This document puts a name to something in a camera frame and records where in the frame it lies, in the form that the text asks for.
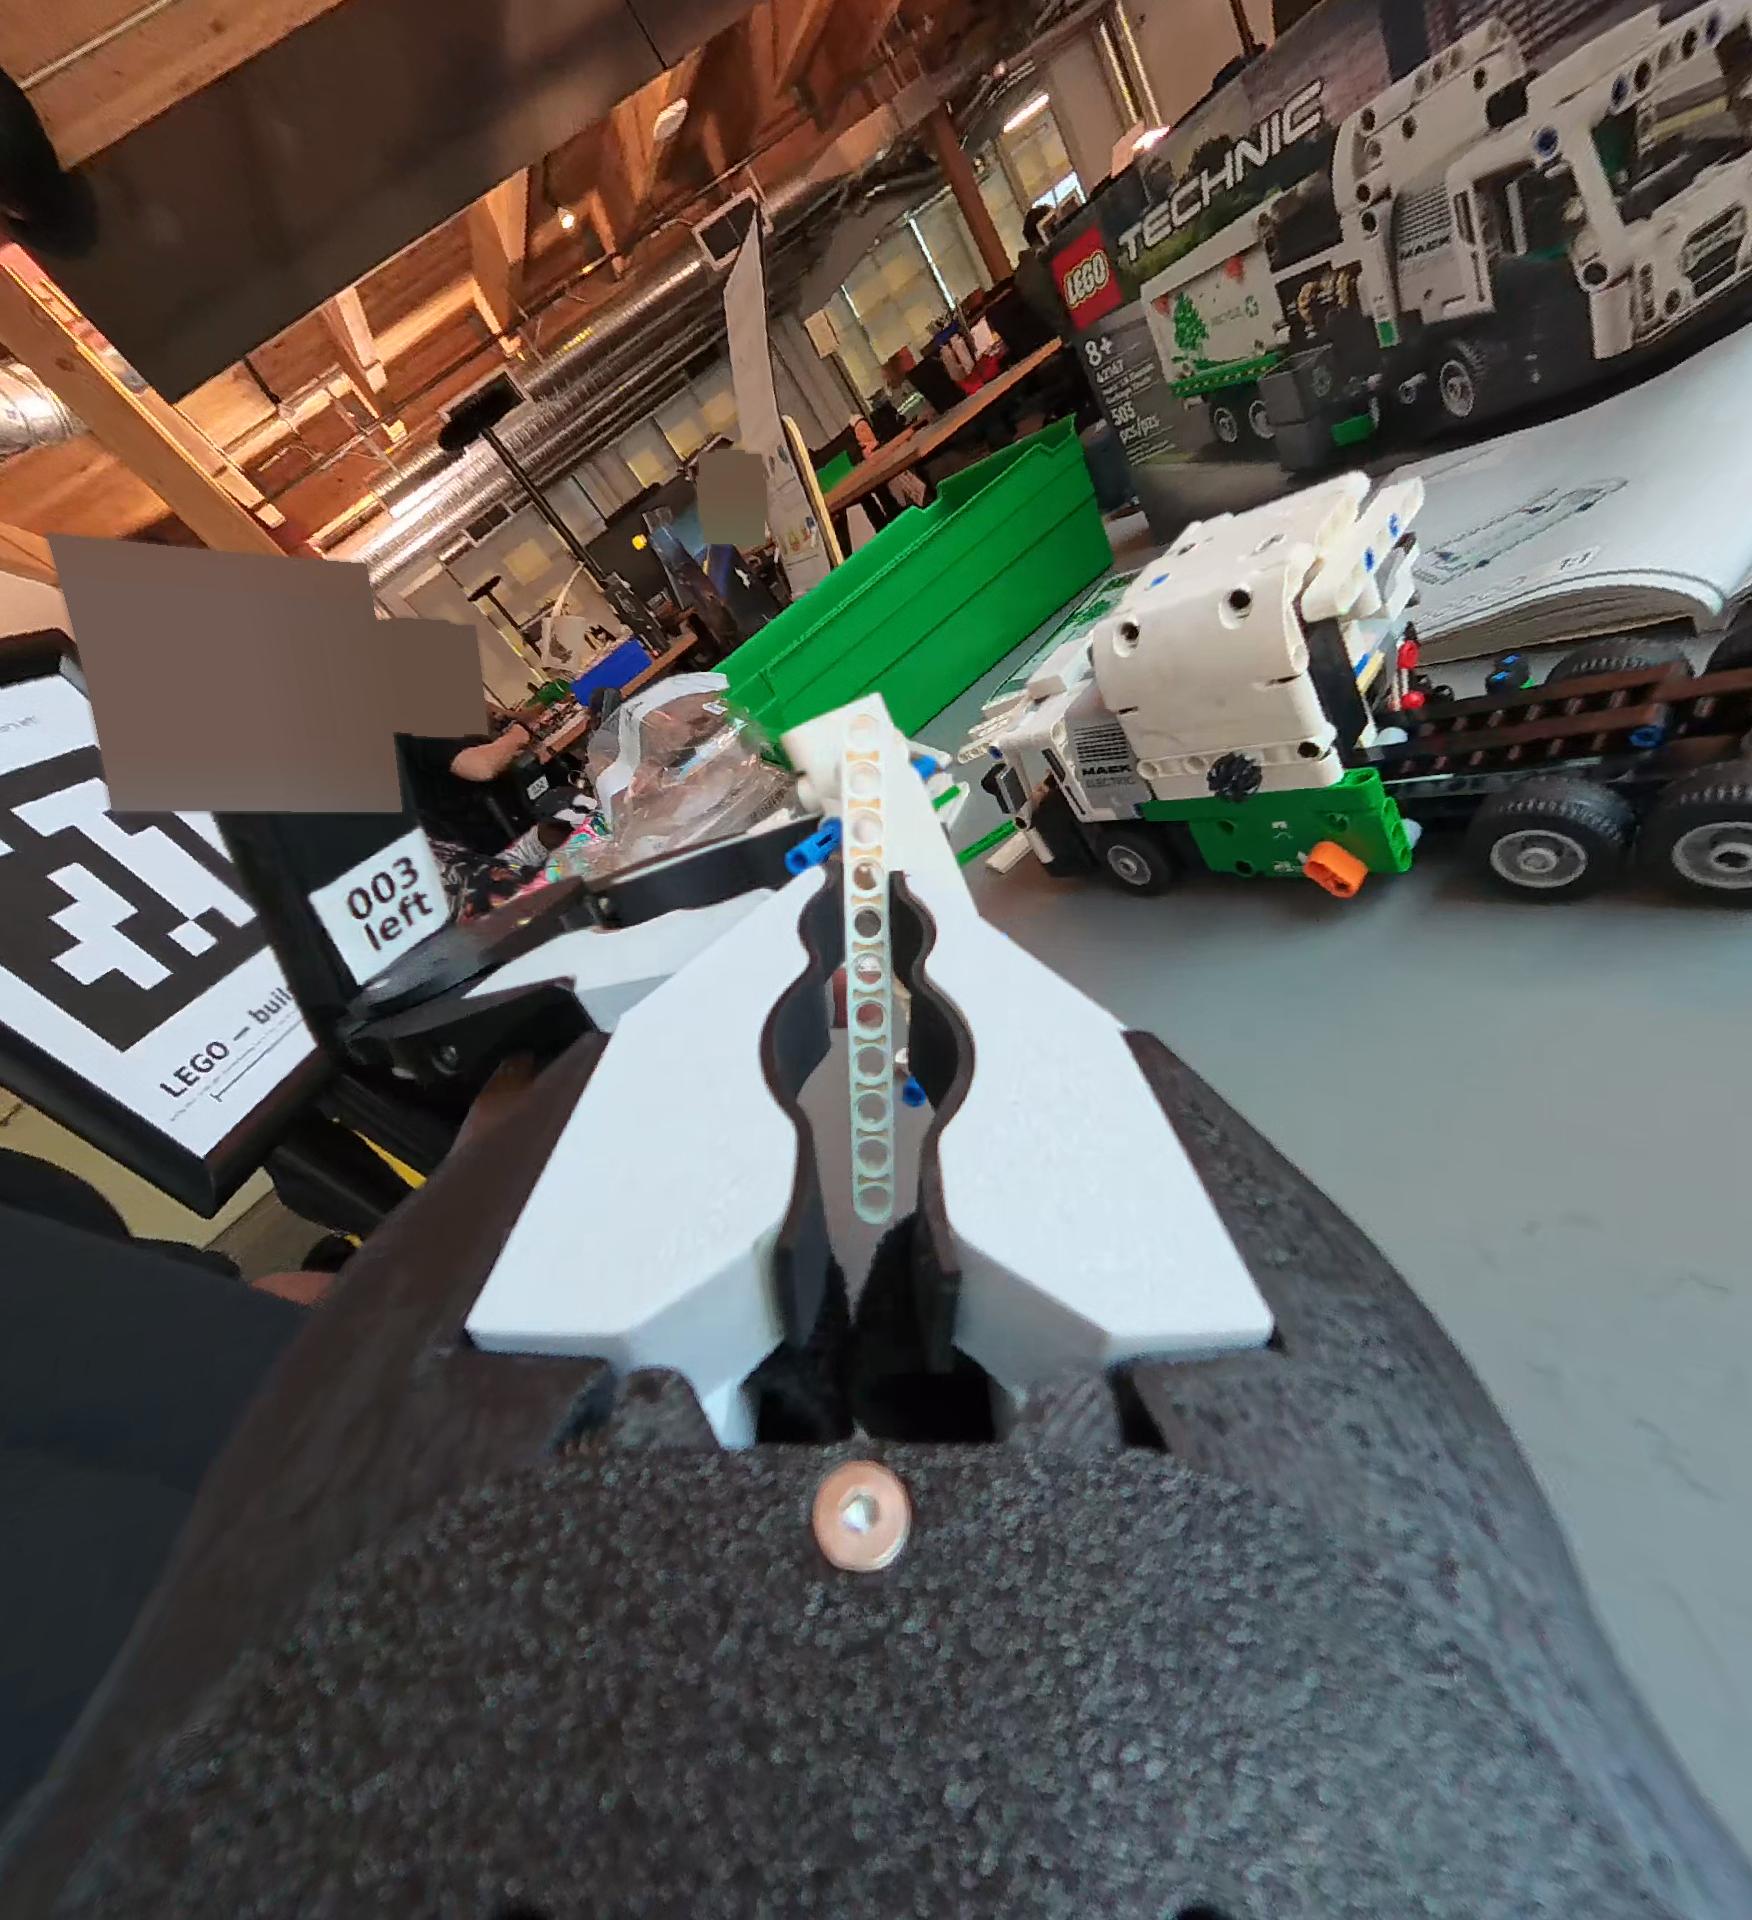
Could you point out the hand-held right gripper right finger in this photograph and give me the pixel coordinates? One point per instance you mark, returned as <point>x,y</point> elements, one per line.
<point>1101,1201</point>

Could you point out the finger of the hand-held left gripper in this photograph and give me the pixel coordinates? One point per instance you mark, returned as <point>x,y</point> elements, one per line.
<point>666,961</point>
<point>696,878</point>

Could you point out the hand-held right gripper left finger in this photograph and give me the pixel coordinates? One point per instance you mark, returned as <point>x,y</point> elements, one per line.
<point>622,1201</point>

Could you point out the white lego beam assembly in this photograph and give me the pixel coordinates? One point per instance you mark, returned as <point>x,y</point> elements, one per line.
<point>823,750</point>

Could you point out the white lego beam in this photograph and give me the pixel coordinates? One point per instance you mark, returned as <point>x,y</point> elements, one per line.
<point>875,974</point>

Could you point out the white and green lego truck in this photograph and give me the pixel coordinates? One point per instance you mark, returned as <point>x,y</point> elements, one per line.
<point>1206,659</point>

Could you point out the lego set box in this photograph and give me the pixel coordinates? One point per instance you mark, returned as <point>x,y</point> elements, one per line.
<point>1266,224</point>

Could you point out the clear plastic bag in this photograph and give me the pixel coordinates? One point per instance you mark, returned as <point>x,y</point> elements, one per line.
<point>666,781</point>

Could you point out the black framed marker sign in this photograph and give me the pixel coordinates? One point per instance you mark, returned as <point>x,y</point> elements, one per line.
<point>67,929</point>

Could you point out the green and white sticker sheet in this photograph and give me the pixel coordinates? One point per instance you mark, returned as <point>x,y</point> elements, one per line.
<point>1042,645</point>

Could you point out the green plastic bin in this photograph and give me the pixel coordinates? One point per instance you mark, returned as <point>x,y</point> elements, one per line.
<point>967,555</point>

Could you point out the white standing banner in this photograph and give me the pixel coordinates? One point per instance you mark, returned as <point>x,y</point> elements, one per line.
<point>764,346</point>

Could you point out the long wooden table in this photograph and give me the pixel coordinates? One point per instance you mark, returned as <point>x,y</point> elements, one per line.
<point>967,412</point>

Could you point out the instruction booklet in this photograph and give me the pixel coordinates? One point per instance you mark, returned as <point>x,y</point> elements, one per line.
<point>1595,494</point>

